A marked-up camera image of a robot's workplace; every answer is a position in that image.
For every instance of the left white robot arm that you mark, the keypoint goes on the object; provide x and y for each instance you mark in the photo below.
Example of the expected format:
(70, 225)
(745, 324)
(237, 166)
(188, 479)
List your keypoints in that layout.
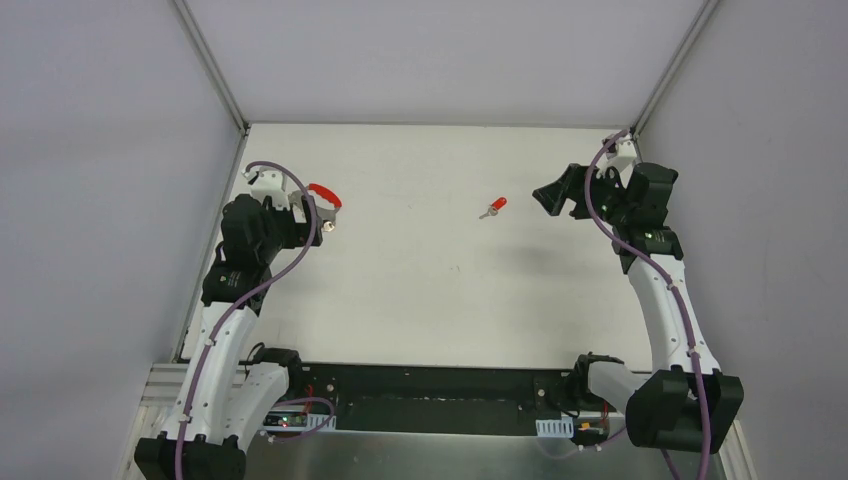
(208, 433)

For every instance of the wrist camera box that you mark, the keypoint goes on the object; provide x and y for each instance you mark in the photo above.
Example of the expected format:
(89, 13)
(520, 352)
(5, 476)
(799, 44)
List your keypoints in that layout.
(268, 187)
(620, 155)

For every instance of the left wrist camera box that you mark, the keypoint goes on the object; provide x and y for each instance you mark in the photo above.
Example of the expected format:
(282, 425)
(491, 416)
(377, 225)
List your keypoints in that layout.
(268, 187)

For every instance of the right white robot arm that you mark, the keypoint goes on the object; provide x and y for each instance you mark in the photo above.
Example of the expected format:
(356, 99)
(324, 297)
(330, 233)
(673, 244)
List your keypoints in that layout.
(687, 403)

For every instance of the red handled keyring holder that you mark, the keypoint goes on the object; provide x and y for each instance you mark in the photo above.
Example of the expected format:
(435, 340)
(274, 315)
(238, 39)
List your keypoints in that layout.
(327, 204)

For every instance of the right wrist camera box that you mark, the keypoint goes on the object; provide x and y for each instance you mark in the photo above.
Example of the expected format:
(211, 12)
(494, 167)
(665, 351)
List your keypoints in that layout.
(620, 155)

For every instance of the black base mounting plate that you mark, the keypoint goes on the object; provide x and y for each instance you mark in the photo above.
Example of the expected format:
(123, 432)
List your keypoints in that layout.
(441, 400)

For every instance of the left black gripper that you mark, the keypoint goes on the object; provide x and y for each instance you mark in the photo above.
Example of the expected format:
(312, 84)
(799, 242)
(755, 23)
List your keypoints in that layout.
(303, 216)

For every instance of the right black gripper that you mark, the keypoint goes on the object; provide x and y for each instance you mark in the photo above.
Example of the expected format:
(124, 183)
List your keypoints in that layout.
(584, 193)

